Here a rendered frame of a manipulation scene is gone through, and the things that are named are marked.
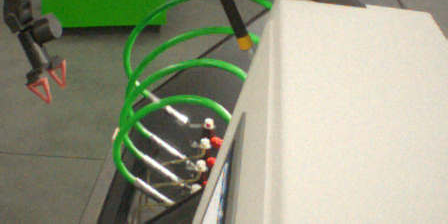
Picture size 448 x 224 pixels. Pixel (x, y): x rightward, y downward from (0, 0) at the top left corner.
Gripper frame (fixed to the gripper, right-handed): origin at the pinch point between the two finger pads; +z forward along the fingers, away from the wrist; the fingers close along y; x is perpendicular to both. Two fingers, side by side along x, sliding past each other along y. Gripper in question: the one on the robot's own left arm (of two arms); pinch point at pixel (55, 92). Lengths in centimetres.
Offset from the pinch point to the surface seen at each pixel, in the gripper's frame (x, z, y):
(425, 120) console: -100, -11, -89
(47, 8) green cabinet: 160, 4, 251
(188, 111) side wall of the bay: -34.0, 17.4, 2.9
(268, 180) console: -88, -15, -99
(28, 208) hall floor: 93, 64, 61
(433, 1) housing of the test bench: -104, -4, -34
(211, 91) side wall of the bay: -41.8, 14.2, 3.8
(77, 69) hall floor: 130, 46, 208
